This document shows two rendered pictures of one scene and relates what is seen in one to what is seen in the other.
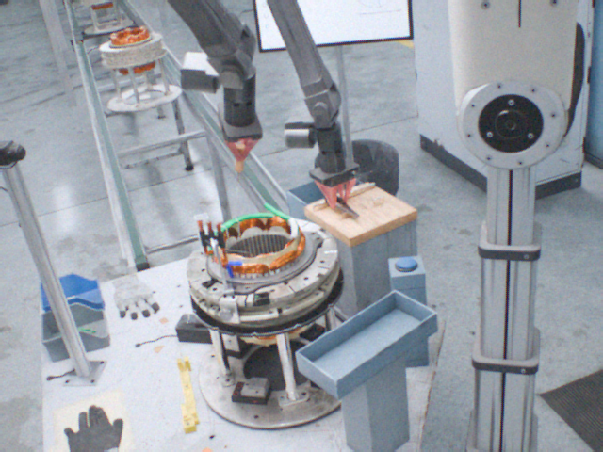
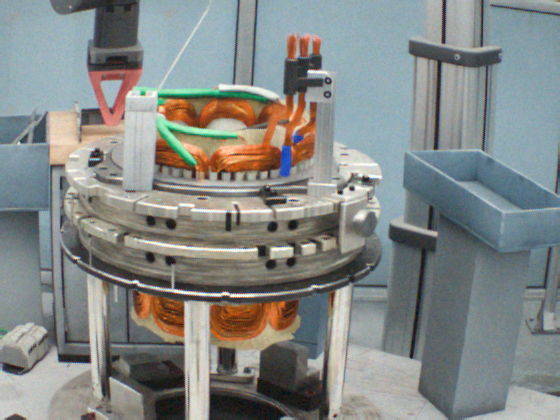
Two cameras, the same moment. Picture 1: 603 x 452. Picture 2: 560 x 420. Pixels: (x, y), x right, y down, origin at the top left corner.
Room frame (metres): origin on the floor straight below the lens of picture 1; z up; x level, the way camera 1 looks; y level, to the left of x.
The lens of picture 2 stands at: (0.89, 1.23, 1.42)
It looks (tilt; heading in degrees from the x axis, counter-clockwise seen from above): 17 degrees down; 283
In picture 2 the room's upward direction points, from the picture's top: 3 degrees clockwise
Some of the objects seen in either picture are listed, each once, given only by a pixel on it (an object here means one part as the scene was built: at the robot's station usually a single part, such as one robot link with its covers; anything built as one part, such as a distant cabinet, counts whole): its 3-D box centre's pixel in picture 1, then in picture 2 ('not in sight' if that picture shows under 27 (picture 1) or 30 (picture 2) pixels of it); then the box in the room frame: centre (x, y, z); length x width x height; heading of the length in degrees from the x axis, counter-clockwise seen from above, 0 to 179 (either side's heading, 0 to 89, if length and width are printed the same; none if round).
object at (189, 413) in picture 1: (187, 393); not in sight; (1.17, 0.29, 0.80); 0.22 x 0.04 x 0.03; 8
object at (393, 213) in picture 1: (359, 212); (123, 134); (1.42, -0.17, 1.05); 0.20 x 0.19 x 0.02; 25
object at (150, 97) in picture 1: (138, 71); not in sight; (3.44, 0.65, 0.94); 0.39 x 0.39 x 0.30
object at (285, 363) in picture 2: not in sight; (290, 360); (1.17, -0.03, 0.85); 0.06 x 0.04 x 0.05; 153
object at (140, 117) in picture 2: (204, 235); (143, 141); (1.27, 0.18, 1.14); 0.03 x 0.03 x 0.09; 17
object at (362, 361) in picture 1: (373, 390); (477, 295); (0.96, -0.11, 0.92); 0.25 x 0.11 x 0.28; 124
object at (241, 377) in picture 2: not in sight; (227, 373); (1.25, -0.05, 0.81); 0.07 x 0.03 x 0.01; 9
